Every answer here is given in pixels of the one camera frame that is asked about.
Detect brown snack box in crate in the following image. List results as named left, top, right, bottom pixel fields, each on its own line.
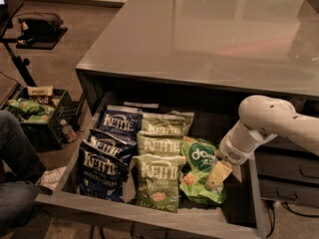
left=27, top=86, right=53, bottom=97

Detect grey counter cabinet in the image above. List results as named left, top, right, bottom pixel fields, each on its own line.
left=76, top=0, right=319, bottom=113

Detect dark lower drawer unit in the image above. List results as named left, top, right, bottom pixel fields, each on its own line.
left=255, top=136, right=319, bottom=207

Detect green Kettle bag middle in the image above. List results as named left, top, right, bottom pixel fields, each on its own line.
left=137, top=131, right=183, bottom=156

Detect black plastic crate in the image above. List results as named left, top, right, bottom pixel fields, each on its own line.
left=5, top=87, right=74, bottom=151

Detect green rice chip bag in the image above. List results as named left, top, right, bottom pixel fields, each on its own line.
left=180, top=136, right=226, bottom=205

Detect green Kettle bag back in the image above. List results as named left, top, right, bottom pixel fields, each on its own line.
left=142, top=111, right=194, bottom=135

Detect green Kettle jalapeno bag front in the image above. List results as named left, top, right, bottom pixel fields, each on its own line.
left=134, top=154, right=185, bottom=213

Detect small bottle beside crate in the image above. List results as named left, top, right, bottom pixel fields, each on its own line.
left=60, top=119, right=77, bottom=142

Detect blue kettle bag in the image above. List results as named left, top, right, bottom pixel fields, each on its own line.
left=87, top=128, right=137, bottom=164
left=99, top=106, right=143, bottom=141
left=78, top=140, right=129, bottom=202

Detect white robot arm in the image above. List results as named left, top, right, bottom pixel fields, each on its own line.
left=215, top=95, right=319, bottom=165

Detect dark bag on tray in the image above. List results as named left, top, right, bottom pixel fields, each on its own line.
left=17, top=12, right=64, bottom=45

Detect white sneaker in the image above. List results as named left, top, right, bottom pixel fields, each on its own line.
left=36, top=166, right=66, bottom=190

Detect person's leg in jeans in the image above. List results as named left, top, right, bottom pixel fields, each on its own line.
left=0, top=111, right=45, bottom=231

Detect open grey top drawer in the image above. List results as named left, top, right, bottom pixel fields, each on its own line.
left=37, top=91, right=263, bottom=239

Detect black stand with tray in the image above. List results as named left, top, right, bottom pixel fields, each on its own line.
left=0, top=0, right=69, bottom=88

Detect green snack bags in crate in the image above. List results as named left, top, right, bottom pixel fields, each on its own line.
left=8, top=98, right=55, bottom=123

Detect blue Kettle bag back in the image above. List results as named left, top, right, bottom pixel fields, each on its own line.
left=99, top=106, right=143, bottom=141

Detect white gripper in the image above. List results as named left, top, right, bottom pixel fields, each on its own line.
left=205, top=120, right=276, bottom=190

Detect black floor cable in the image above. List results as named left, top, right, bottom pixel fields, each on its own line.
left=265, top=201, right=319, bottom=239

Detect blue Kettle bag front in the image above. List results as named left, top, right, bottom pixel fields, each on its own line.
left=78, top=140, right=129, bottom=202

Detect blue Kettle bag middle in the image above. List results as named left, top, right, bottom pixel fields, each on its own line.
left=87, top=128, right=137, bottom=164

